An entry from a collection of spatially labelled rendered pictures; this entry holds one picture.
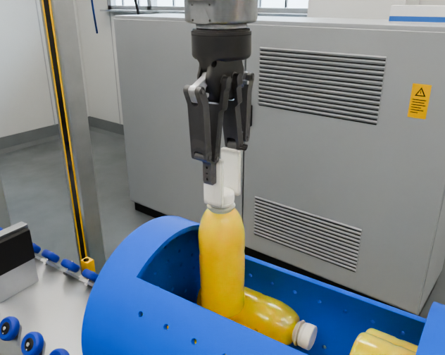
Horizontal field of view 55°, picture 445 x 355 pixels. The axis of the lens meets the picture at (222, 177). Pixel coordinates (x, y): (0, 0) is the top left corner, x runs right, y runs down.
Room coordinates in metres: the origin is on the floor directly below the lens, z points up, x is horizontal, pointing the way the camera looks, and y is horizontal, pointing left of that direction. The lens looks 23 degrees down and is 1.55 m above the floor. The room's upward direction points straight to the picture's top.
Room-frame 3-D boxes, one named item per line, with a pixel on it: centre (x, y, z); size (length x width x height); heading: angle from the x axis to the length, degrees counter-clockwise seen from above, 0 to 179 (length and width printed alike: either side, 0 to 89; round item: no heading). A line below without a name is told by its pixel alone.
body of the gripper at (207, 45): (0.56, 0.00, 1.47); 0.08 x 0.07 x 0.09; 147
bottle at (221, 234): (0.56, 0.00, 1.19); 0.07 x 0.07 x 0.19
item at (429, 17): (2.04, -0.88, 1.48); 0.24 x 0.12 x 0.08; 60
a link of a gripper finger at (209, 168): (0.53, 0.02, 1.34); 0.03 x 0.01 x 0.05; 147
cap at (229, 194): (0.56, 0.00, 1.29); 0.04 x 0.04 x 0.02
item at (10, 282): (0.81, 0.47, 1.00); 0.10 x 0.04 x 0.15; 146
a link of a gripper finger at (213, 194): (0.54, 0.01, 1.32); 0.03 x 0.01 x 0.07; 57
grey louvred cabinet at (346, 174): (2.56, -0.27, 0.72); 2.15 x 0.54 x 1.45; 52
